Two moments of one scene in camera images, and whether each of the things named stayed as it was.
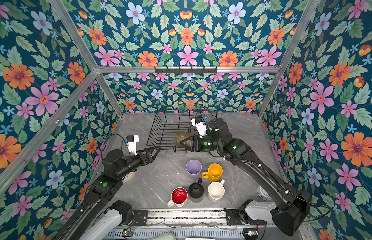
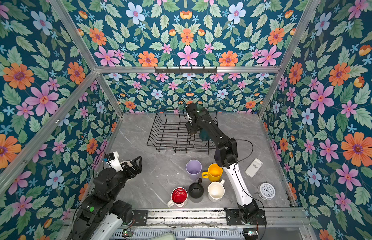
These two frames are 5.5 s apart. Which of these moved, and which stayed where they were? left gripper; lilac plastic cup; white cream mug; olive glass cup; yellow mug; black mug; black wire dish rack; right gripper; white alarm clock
Moved: olive glass cup; right gripper; left gripper
Stayed: white cream mug; lilac plastic cup; black mug; yellow mug; white alarm clock; black wire dish rack
